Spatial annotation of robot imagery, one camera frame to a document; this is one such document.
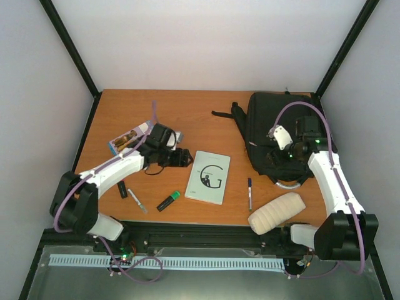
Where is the grey Gatsby book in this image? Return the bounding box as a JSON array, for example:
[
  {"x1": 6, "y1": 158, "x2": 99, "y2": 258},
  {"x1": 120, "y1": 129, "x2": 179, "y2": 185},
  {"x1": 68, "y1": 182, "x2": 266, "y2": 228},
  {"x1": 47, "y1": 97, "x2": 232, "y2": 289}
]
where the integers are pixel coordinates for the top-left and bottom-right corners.
[{"x1": 184, "y1": 151, "x2": 231, "y2": 205}]

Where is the dog picture book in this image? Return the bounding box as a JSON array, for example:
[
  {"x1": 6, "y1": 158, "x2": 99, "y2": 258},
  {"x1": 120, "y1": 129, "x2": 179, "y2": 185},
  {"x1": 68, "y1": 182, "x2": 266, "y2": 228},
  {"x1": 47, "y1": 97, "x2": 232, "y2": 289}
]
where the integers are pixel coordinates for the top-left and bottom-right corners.
[{"x1": 108, "y1": 120, "x2": 153, "y2": 156}]

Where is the black student backpack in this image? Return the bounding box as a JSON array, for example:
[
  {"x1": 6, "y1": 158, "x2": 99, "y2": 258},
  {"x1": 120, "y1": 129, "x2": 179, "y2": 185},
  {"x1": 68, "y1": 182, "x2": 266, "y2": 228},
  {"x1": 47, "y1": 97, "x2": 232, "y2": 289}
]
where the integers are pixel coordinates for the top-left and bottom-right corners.
[{"x1": 212, "y1": 92, "x2": 328, "y2": 190}]

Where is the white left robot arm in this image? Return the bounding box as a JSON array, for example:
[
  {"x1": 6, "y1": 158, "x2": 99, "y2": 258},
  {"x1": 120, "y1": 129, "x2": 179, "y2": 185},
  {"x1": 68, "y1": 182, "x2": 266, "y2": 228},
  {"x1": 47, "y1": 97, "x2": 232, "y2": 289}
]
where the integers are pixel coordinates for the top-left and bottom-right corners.
[{"x1": 49, "y1": 123, "x2": 193, "y2": 252}]

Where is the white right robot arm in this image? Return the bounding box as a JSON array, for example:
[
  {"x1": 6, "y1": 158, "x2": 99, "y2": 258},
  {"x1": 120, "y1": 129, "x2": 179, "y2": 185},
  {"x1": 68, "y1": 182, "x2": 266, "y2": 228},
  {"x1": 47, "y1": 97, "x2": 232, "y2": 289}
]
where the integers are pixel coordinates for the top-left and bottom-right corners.
[{"x1": 268, "y1": 116, "x2": 379, "y2": 262}]

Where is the blue whiteboard marker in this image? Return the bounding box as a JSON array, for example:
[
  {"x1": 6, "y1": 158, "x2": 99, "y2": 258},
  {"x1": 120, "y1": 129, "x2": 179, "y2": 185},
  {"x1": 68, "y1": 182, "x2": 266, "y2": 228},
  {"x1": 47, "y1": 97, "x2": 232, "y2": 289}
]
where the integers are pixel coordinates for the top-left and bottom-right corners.
[{"x1": 247, "y1": 177, "x2": 253, "y2": 211}]

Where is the green highlighter marker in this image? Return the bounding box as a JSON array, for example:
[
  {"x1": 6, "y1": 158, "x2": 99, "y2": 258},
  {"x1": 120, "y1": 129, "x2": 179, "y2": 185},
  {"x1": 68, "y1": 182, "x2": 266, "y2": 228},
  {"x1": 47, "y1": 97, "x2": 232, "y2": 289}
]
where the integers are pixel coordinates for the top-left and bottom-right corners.
[{"x1": 157, "y1": 191, "x2": 181, "y2": 212}]

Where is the pink highlighter marker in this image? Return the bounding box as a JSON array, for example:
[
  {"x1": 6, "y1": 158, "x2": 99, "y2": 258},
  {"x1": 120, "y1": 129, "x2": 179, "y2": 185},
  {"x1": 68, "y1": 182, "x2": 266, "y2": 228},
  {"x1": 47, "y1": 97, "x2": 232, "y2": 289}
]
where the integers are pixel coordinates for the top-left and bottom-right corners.
[{"x1": 117, "y1": 181, "x2": 128, "y2": 199}]

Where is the silver pen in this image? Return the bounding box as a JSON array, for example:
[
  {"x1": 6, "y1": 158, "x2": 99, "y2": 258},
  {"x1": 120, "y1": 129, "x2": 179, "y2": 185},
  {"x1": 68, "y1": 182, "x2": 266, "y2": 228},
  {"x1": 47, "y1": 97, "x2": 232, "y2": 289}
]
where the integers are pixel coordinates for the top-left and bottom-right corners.
[{"x1": 127, "y1": 189, "x2": 148, "y2": 214}]

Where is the beige pencil case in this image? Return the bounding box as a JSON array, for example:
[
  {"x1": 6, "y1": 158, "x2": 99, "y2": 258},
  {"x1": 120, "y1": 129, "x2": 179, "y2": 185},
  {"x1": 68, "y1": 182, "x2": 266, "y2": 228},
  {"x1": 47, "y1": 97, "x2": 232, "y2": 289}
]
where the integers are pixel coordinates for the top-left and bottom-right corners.
[{"x1": 247, "y1": 192, "x2": 306, "y2": 235}]

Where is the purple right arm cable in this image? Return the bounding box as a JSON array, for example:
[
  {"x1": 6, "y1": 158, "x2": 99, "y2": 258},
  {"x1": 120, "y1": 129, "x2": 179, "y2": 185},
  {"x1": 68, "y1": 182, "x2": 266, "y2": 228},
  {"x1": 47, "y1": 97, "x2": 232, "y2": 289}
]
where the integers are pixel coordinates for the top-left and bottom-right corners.
[{"x1": 273, "y1": 101, "x2": 366, "y2": 279}]

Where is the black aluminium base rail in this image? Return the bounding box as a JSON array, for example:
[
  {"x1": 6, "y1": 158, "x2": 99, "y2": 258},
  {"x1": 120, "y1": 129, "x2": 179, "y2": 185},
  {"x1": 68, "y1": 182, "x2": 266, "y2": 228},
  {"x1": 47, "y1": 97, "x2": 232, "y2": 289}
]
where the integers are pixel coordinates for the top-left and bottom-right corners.
[{"x1": 40, "y1": 220, "x2": 316, "y2": 254}]

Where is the light blue cable duct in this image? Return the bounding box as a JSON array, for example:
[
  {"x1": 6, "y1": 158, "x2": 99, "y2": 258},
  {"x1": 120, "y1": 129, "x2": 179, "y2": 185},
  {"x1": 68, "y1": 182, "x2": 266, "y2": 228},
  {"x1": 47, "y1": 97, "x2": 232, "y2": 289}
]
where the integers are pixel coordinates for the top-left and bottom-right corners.
[{"x1": 48, "y1": 254, "x2": 285, "y2": 272}]

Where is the right black frame post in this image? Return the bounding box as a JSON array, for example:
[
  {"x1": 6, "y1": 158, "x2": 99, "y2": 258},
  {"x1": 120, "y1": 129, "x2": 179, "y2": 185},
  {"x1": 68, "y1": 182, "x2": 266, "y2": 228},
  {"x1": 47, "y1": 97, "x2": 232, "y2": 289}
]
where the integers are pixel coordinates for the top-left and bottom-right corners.
[{"x1": 314, "y1": 0, "x2": 380, "y2": 99}]

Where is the black frame post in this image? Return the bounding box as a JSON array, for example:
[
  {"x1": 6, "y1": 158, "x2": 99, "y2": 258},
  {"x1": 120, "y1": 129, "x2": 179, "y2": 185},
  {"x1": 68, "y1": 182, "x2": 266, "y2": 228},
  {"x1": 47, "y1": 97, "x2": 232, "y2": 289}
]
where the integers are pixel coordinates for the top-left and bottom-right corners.
[
  {"x1": 39, "y1": 0, "x2": 101, "y2": 100},
  {"x1": 314, "y1": 0, "x2": 380, "y2": 99}
]

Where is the left black frame post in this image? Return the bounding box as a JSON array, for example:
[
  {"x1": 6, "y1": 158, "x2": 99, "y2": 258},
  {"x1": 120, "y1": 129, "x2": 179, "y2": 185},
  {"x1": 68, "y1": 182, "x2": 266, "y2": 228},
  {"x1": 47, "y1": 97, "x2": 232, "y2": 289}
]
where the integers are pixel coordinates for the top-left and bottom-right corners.
[{"x1": 39, "y1": 0, "x2": 101, "y2": 100}]

